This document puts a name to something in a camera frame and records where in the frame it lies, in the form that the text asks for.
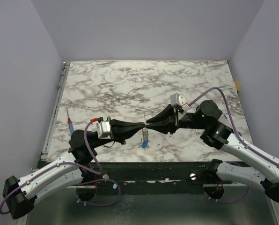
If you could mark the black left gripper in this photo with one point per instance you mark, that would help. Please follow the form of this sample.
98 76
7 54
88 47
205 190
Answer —
121 130

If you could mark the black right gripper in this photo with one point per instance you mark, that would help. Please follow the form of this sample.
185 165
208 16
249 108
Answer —
175 120

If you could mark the blue capped key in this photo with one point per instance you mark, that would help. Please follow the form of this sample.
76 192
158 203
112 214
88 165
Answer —
144 144

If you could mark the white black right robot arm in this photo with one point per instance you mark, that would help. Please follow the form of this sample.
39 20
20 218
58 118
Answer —
260 172

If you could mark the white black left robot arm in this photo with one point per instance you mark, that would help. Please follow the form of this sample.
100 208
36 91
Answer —
71 168

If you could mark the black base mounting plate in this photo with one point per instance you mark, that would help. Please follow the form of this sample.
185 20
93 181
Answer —
162 178

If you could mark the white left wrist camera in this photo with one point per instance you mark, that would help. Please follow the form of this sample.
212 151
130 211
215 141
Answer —
103 129

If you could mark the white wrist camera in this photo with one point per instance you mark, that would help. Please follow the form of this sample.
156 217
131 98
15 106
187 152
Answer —
179 103
103 129

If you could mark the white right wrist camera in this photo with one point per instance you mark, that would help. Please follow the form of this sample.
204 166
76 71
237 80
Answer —
179 103

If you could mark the blue red handled screwdriver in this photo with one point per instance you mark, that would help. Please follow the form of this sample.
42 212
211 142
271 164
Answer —
70 125

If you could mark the left side metal rail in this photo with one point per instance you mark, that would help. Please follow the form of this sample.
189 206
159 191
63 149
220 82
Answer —
60 90

